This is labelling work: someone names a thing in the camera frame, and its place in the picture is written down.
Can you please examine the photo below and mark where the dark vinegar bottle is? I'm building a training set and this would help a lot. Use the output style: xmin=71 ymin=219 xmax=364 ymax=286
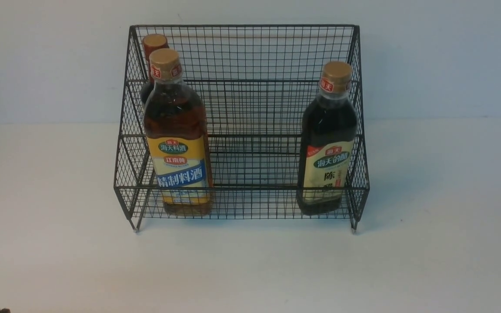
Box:
xmin=296 ymin=61 xmax=358 ymax=216

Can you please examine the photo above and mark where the amber cooking wine bottle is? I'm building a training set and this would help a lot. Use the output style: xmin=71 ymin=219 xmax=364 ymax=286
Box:
xmin=144 ymin=48 xmax=213 ymax=216

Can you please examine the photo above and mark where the dark soy sauce bottle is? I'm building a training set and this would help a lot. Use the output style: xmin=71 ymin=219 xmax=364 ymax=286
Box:
xmin=140 ymin=33 xmax=169 ymax=108

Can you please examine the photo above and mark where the black wire mesh shelf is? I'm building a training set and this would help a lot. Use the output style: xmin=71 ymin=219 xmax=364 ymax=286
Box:
xmin=114 ymin=24 xmax=370 ymax=233

